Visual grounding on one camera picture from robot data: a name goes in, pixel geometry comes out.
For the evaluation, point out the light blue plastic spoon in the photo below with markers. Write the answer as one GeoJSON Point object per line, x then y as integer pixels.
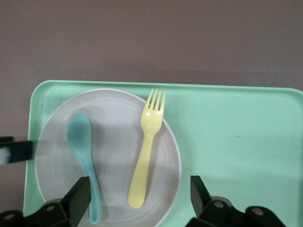
{"type": "Point", "coordinates": [80, 137]}

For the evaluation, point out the brown table cover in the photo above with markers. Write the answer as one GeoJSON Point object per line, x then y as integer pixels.
{"type": "Point", "coordinates": [151, 35]}

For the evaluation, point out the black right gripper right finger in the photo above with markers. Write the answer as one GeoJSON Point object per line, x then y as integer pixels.
{"type": "Point", "coordinates": [201, 201]}

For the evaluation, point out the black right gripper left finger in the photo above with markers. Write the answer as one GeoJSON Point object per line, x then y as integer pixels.
{"type": "Point", "coordinates": [75, 201]}

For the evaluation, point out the mint green rectangular tray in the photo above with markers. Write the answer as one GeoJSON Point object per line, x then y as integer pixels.
{"type": "Point", "coordinates": [236, 142]}

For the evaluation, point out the yellow plastic fork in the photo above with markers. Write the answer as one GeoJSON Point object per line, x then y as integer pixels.
{"type": "Point", "coordinates": [151, 120]}

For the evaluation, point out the round grey plate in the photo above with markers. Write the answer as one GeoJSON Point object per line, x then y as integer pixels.
{"type": "Point", "coordinates": [118, 132]}

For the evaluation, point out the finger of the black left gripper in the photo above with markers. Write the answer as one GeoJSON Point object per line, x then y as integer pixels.
{"type": "Point", "coordinates": [21, 151]}

